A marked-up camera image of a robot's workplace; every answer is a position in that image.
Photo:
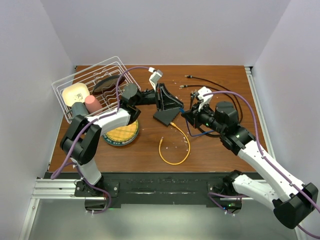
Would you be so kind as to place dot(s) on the pink cup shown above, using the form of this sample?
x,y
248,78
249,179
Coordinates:
x,y
92,104

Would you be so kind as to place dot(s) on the aluminium frame rail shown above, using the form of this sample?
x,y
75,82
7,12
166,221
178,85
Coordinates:
x,y
55,213

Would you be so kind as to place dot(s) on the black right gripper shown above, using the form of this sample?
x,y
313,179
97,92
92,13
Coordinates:
x,y
193,115

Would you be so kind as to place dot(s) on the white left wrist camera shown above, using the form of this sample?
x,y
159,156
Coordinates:
x,y
155,76

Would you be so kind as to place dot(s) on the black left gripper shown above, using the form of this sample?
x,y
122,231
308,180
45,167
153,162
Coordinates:
x,y
164,100

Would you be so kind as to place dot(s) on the yellow green rimmed plate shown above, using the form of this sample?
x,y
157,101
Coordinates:
x,y
123,135

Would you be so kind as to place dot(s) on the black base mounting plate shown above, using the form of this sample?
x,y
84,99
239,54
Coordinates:
x,y
165,188

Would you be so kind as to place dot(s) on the cream square bowl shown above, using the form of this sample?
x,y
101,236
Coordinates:
x,y
75,93

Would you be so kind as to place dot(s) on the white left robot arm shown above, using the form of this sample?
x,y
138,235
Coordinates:
x,y
80,142

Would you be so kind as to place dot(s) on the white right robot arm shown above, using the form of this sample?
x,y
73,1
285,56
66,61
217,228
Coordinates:
x,y
289,198

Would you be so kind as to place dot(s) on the white wire dish rack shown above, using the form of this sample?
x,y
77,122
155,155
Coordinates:
x,y
98,80

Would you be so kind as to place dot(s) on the black network switch box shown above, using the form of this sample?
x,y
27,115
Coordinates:
x,y
165,117

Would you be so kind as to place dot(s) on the grey green mug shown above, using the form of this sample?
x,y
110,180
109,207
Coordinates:
x,y
78,108

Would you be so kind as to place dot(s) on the dark brown oval plate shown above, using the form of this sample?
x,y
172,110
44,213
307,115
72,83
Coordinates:
x,y
107,84

